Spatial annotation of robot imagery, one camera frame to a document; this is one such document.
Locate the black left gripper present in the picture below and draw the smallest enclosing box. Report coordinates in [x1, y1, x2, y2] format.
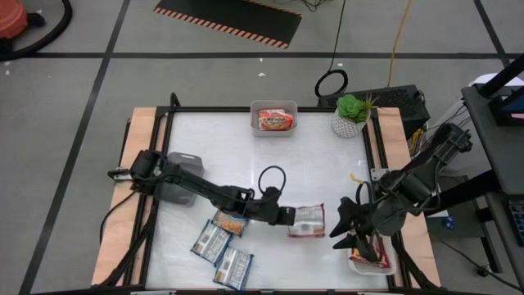
[244, 186, 297, 228]

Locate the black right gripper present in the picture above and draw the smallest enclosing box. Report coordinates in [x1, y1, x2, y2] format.
[328, 196, 405, 265]

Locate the red Maruchan noodle pack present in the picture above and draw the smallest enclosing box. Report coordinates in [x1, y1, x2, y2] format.
[348, 234, 391, 270]
[287, 203, 327, 239]

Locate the blue Maruchan noodle pack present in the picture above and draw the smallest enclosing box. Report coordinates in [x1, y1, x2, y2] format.
[211, 208, 250, 238]
[212, 247, 254, 292]
[190, 219, 233, 266]

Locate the orange Maruchan noodle pack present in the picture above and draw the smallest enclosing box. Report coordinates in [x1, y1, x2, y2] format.
[257, 107, 296, 133]

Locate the smoky grey plastic bin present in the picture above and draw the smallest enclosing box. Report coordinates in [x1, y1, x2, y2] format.
[154, 151, 205, 207]

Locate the white plastic bin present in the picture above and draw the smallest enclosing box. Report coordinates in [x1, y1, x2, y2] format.
[250, 99, 299, 138]
[346, 235, 399, 276]

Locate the green succulent in white pot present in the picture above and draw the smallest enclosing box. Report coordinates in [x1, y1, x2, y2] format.
[330, 93, 380, 139]

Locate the black desk beam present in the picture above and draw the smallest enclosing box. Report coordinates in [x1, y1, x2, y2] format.
[421, 170, 503, 217]

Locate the black computer case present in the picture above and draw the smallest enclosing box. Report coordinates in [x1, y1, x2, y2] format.
[317, 84, 431, 129]

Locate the black keyboard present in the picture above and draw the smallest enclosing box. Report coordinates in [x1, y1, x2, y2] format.
[506, 199, 524, 247]

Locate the dark grey desk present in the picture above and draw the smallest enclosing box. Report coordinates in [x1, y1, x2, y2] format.
[461, 84, 524, 284]

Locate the plywood table board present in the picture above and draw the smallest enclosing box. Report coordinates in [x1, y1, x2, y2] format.
[90, 106, 442, 288]

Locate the black device blue screen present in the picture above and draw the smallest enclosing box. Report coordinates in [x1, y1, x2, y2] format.
[488, 88, 524, 127]

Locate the black slanted bar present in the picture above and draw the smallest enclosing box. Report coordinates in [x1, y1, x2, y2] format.
[474, 52, 524, 98]

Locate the black hazard-striped floor mat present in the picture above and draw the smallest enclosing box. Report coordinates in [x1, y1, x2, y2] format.
[153, 0, 304, 50]

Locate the orange shop vacuum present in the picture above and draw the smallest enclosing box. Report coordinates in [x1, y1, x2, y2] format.
[0, 0, 46, 40]

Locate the right arm cable loop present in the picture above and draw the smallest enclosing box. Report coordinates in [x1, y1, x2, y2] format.
[350, 174, 376, 206]

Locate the arm cable loop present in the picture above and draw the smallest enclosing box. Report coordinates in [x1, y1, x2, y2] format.
[257, 165, 287, 196]
[350, 174, 376, 206]

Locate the left arm cable loop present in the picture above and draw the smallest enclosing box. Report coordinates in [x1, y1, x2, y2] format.
[257, 165, 287, 196]

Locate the black diagonal frame strut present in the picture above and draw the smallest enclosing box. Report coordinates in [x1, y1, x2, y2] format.
[388, 233, 437, 290]
[97, 216, 159, 288]

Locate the black floor cable with plug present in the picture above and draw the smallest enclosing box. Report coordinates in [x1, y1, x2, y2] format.
[427, 233, 524, 293]

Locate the black aluminium table frame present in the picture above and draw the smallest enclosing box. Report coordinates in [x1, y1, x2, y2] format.
[118, 92, 414, 295]

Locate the thin black cable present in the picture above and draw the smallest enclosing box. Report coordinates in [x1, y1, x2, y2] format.
[99, 190, 138, 247]

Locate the black hanging cable with loop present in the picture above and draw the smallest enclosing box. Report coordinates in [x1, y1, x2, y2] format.
[314, 0, 350, 98]

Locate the yellow hanging cable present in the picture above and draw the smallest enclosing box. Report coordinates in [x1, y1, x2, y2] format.
[386, 0, 413, 88]

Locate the black vacuum hose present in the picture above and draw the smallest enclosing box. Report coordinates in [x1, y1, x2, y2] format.
[0, 0, 74, 62]

